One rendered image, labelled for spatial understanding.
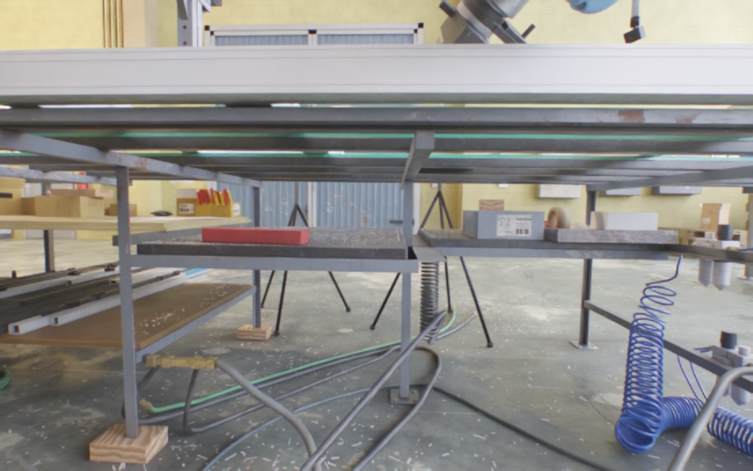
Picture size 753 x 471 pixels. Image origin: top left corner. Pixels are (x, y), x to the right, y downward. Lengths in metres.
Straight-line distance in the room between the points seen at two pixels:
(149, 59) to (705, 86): 0.83
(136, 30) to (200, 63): 8.08
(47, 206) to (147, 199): 6.06
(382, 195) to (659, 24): 5.79
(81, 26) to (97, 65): 9.17
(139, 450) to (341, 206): 6.19
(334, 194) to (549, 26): 4.92
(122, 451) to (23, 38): 9.77
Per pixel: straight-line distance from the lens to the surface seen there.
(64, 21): 10.18
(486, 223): 1.38
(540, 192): 7.45
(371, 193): 7.12
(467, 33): 0.68
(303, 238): 1.06
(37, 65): 0.84
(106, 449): 1.37
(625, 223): 1.54
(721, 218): 7.97
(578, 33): 8.48
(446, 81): 0.61
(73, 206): 2.03
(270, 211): 7.47
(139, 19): 8.80
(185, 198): 2.12
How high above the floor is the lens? 0.69
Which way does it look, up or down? 4 degrees down
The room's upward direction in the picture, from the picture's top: 1 degrees clockwise
